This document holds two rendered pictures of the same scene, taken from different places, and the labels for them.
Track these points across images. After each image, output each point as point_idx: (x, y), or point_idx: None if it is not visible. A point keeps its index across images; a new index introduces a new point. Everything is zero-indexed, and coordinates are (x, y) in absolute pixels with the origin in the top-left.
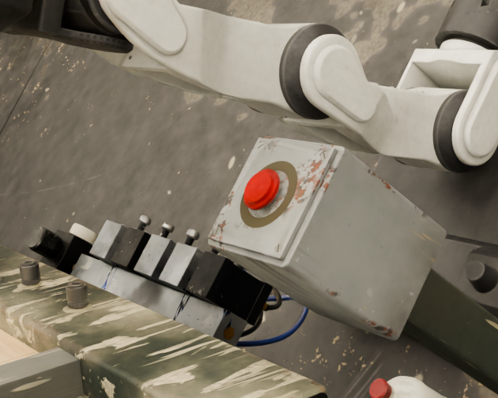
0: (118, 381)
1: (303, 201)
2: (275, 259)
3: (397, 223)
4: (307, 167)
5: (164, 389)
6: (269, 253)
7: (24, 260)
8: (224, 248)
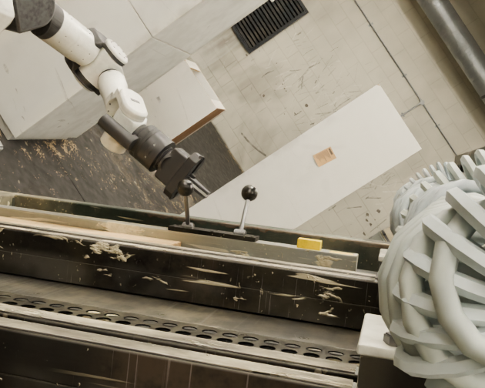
0: None
1: None
2: None
3: None
4: None
5: (2, 194)
6: (0, 145)
7: None
8: None
